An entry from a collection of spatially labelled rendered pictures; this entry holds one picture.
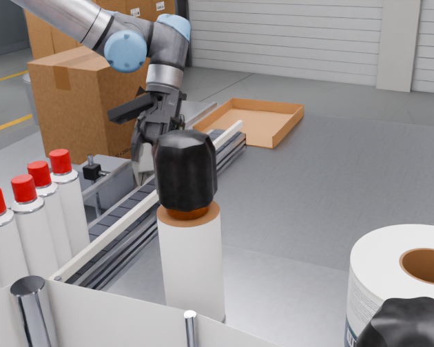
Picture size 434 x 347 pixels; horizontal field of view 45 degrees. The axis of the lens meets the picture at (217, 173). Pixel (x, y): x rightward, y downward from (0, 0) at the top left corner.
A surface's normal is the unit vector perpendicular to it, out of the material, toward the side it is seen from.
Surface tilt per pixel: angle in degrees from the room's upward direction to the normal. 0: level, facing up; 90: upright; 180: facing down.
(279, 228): 0
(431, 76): 90
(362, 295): 90
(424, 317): 0
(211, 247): 90
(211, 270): 90
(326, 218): 0
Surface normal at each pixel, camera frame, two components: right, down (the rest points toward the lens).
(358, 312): -0.95, 0.17
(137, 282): -0.04, -0.90
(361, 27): -0.52, 0.39
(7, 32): 0.85, 0.19
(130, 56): 0.18, 0.45
